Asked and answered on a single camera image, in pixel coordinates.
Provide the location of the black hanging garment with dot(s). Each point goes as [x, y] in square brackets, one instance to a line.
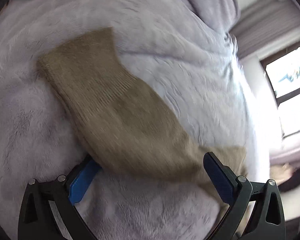
[298, 178]

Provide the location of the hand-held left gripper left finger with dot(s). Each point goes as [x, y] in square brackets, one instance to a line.
[81, 182]

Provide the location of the tan knit sweater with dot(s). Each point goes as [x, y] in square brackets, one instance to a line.
[115, 110]

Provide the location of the lilac curtain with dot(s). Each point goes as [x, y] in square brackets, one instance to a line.
[290, 152]
[270, 25]

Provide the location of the lilac plush blanket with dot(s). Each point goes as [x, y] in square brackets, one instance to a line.
[165, 55]

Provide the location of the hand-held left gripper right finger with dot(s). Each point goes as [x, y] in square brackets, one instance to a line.
[220, 177]

